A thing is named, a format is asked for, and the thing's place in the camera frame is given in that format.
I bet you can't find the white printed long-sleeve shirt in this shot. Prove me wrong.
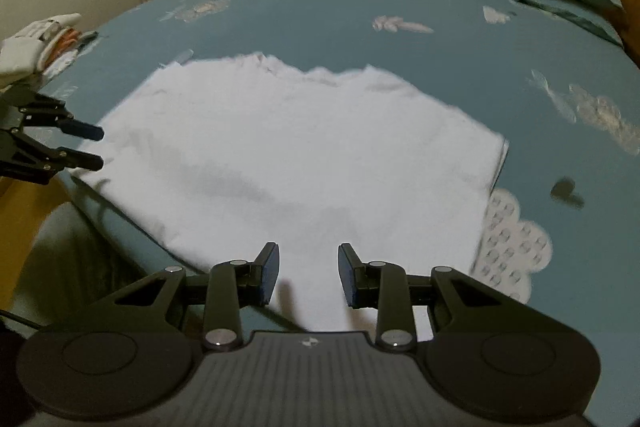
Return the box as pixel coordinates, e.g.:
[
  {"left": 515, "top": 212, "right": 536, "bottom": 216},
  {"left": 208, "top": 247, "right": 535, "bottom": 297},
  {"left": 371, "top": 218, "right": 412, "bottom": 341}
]
[{"left": 78, "top": 53, "right": 508, "bottom": 333}]

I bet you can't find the clothes pile beside bed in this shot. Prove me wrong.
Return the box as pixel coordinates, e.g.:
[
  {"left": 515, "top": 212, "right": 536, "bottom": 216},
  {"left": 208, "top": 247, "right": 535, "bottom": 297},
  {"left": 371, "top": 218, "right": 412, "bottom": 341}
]
[{"left": 0, "top": 13, "right": 99, "bottom": 91}]

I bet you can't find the teal floral bed sheet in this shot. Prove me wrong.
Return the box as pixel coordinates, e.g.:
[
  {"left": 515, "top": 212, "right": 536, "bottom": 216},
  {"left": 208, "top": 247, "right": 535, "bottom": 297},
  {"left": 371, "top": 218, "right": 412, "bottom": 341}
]
[{"left": 47, "top": 0, "right": 639, "bottom": 426}]

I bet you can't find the lower teal pillow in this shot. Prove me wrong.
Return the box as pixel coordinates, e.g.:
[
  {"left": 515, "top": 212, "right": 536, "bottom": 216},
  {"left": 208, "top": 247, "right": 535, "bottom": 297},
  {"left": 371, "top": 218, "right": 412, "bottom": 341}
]
[{"left": 515, "top": 0, "right": 623, "bottom": 46}]

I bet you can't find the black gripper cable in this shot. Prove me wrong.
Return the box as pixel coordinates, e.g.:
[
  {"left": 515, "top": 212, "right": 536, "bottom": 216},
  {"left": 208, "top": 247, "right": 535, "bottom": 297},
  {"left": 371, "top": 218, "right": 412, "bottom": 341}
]
[{"left": 0, "top": 308, "right": 47, "bottom": 333}]

